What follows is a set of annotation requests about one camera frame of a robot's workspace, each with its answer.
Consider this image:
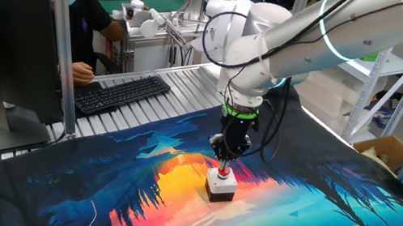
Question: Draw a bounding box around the aluminium frame cart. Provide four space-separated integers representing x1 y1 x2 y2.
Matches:
117 12 218 77

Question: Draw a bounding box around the person's bare hand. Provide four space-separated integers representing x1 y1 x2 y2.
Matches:
70 58 97 88

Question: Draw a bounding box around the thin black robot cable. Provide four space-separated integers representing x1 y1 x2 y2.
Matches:
221 75 307 170

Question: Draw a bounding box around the black computer keyboard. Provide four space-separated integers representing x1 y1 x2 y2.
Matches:
71 72 174 117

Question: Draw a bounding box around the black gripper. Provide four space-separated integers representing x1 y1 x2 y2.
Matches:
206 112 267 175

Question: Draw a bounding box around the black computer monitor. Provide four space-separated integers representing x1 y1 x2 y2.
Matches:
0 0 72 134

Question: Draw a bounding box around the thin white thread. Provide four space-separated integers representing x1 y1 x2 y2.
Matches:
74 198 100 226

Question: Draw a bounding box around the grey box with red button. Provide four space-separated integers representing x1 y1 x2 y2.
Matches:
201 164 241 207

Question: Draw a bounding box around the white jointed device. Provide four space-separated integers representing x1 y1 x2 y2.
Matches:
108 0 191 58

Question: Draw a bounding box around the person in black shirt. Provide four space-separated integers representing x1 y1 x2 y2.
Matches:
49 0 136 90

